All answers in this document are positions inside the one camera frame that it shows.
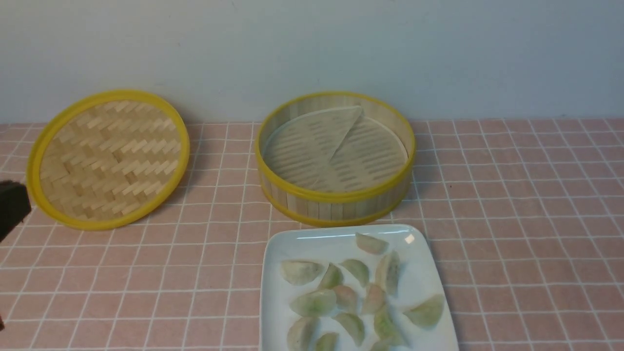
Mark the green dumpling lower right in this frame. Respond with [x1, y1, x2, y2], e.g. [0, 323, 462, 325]
[370, 305, 408, 351]

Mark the dumpling left of plate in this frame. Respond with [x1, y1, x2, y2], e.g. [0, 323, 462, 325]
[280, 260, 324, 286]

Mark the pink checkered tablecloth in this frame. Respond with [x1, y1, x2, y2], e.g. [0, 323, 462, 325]
[0, 118, 624, 351]

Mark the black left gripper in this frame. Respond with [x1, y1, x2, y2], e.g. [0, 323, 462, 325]
[0, 180, 32, 241]

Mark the pinkish dumpling centre right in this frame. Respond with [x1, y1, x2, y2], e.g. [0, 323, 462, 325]
[361, 283, 386, 315]

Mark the tall dumpling right centre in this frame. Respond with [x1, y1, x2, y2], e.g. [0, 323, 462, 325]
[375, 250, 401, 296]

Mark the pinkish dumpling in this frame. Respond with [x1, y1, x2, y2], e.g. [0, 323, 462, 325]
[361, 283, 386, 315]
[332, 285, 358, 314]

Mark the yellow rimmed bamboo steamer lid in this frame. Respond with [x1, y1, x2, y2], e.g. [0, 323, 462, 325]
[25, 90, 190, 231]

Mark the dumpling lower centre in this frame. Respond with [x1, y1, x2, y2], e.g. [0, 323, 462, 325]
[332, 312, 366, 347]

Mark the small dumpling bottom edge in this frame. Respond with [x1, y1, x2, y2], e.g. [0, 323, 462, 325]
[314, 332, 339, 351]

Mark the white square plate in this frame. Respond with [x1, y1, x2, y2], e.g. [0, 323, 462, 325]
[259, 224, 459, 351]

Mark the yellow rimmed bamboo steamer basket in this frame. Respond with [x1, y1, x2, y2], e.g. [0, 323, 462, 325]
[254, 91, 417, 227]

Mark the dumpling of plate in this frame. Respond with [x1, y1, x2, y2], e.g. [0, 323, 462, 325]
[280, 260, 324, 286]
[355, 233, 389, 255]

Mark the dumpling far right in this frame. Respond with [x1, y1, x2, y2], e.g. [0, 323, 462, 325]
[403, 294, 446, 329]

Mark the small green dumpling centre-left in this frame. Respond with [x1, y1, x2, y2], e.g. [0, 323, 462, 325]
[318, 263, 344, 290]

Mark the dumpling top of plate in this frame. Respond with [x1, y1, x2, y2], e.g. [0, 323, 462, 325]
[355, 233, 389, 255]

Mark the dumpling bottom left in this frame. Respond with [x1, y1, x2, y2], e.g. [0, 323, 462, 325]
[287, 317, 319, 351]

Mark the large green dumpling left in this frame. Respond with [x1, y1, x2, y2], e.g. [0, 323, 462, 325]
[289, 289, 337, 317]

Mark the white steamer paper liner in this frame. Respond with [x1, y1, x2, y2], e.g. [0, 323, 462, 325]
[261, 106, 408, 193]

